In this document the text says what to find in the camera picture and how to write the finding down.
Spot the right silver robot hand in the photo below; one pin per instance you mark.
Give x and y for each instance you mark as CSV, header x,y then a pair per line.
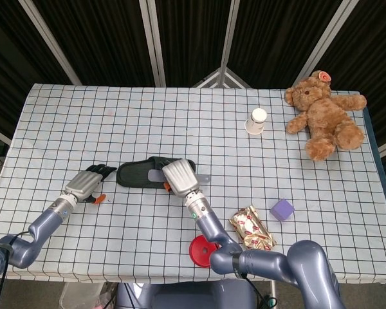
x,y
180,177

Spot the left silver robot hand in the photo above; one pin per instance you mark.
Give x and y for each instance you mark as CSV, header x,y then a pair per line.
x,y
82,185

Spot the grey orange tool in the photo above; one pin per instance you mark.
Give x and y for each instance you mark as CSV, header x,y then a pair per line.
x,y
154,176

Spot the black rubber slipper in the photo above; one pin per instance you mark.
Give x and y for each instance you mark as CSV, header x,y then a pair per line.
x,y
132,175

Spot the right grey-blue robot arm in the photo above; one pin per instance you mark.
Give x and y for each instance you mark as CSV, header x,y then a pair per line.
x,y
212,225

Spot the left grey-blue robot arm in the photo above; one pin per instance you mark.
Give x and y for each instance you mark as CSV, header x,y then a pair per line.
x,y
42,225

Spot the white checked tablecloth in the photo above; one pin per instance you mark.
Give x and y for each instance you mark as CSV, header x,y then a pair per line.
x,y
83,128

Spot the red disc with hole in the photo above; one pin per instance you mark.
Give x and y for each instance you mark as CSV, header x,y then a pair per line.
x,y
197,252

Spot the gold foil snack packet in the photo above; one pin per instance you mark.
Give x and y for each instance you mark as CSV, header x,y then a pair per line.
x,y
251,228

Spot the white plastic bottle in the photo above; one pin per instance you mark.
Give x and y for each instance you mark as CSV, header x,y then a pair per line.
x,y
255,124

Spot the white partition foot brace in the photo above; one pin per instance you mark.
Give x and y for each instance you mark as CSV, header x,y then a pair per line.
x,y
209,78

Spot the purple foam cube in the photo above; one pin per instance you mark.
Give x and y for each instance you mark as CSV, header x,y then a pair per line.
x,y
281,210

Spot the clear plastic storage bin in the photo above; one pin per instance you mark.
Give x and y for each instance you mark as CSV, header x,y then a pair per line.
x,y
80,296

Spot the grey-blue robot torso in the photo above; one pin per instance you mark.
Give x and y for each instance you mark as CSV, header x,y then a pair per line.
x,y
186,296

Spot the white table leg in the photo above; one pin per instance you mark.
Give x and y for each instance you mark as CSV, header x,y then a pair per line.
x,y
272,289

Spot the brown teddy bear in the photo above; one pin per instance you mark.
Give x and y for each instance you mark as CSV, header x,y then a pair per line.
x,y
325,119

